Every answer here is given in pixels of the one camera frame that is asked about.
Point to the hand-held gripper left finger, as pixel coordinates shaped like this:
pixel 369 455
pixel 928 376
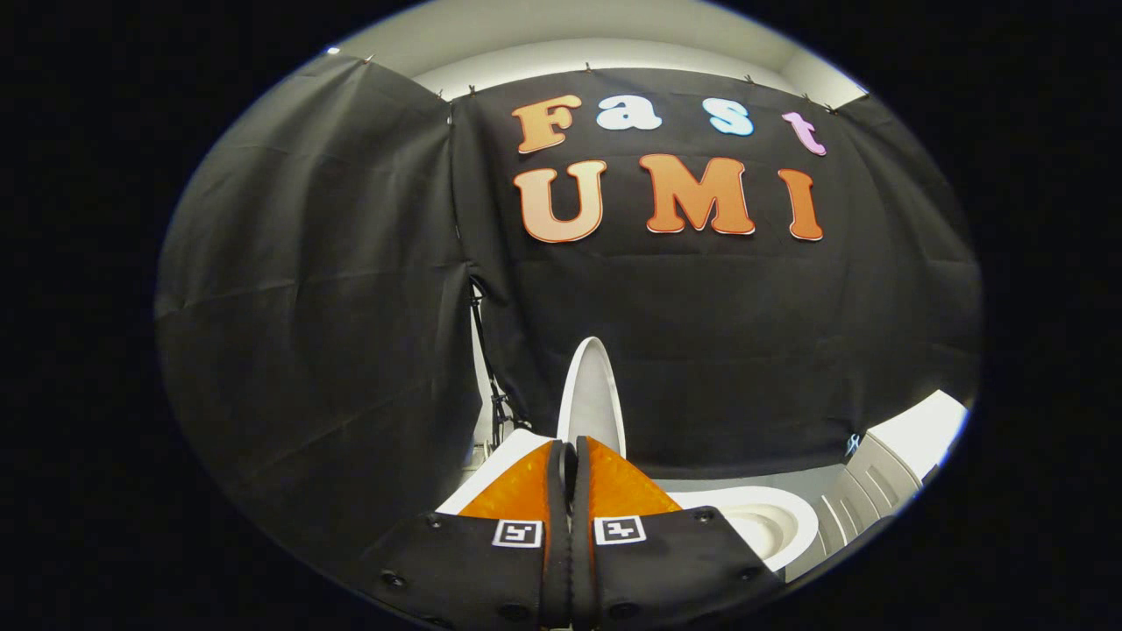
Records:
pixel 482 570

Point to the white toilet tank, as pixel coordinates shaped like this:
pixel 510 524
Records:
pixel 504 464

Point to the white toilet bowl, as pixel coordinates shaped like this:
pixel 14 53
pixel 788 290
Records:
pixel 771 517

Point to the white toilet lid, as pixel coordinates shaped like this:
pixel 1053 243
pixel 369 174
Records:
pixel 592 394

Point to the white drawer cabinet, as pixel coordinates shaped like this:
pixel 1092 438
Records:
pixel 912 429

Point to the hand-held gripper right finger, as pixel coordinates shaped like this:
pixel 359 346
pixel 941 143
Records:
pixel 666 570

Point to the black backdrop cloth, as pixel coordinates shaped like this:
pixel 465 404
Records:
pixel 333 307

